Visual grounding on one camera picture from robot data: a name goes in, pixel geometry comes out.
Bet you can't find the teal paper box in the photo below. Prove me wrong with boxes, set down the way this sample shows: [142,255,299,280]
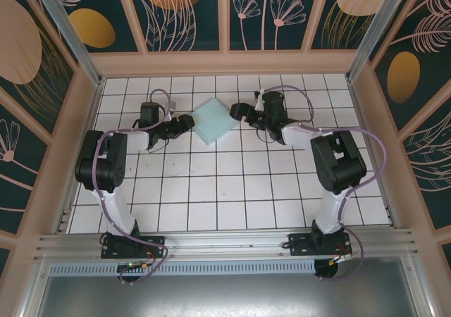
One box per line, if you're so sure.
[192,97,239,146]

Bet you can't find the small circuit board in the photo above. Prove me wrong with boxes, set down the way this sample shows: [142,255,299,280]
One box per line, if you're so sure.
[117,260,149,273]

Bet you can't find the grey metal sheet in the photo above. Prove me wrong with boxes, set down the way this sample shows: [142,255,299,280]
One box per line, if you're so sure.
[20,256,434,317]

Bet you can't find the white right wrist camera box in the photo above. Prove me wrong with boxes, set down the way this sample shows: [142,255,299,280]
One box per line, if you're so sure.
[253,88,266,112]

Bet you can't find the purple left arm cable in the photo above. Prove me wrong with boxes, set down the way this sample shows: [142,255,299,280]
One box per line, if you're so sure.
[93,88,177,285]

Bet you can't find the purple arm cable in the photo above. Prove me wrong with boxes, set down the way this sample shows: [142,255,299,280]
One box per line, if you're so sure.
[93,88,177,285]
[259,84,388,282]

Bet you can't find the wall panel with flowers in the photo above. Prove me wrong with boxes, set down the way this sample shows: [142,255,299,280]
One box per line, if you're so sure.
[228,0,322,52]

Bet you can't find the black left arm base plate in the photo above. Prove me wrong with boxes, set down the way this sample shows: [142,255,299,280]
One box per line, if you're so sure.
[101,235,166,260]

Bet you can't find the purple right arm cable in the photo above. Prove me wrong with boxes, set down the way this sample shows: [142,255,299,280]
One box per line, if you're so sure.
[259,84,388,282]

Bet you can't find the wall panel orange circle leaves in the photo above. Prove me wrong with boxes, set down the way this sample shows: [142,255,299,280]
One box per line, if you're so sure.
[126,0,222,53]

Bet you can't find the wall panel with gold oval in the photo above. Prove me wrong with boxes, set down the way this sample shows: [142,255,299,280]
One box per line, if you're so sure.
[52,0,148,54]

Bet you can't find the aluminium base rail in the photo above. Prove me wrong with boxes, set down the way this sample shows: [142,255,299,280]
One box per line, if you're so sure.
[33,228,419,261]

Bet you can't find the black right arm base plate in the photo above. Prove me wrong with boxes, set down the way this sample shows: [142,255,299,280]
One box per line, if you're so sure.
[288,232,353,258]

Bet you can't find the aluminium corner post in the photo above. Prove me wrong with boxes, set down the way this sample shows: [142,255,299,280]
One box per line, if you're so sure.
[345,0,415,82]
[27,0,105,87]

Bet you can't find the aluminium table edge rail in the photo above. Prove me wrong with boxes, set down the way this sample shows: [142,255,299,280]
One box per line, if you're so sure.
[56,77,105,235]
[345,72,399,228]

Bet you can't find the wall panel gold oval fern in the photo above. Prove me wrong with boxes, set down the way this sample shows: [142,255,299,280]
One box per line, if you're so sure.
[369,0,451,133]

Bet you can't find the wall panel pink circle grass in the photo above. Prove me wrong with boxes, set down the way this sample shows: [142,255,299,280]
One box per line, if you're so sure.
[309,0,388,51]

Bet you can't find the grey slotted cable duct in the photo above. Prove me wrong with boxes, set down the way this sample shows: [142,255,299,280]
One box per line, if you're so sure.
[47,260,316,275]

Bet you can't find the wall panel single flower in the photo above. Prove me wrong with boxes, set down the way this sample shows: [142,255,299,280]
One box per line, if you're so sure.
[0,86,49,235]

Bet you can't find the wall panel pink leaves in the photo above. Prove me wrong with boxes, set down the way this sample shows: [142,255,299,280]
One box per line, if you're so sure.
[400,107,451,230]

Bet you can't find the wall panel large pink circle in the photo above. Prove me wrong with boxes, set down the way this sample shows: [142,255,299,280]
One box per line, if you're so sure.
[0,0,78,137]

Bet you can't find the aluminium frame strut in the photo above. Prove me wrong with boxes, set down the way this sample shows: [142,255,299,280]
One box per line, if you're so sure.
[19,260,49,317]
[404,248,436,317]

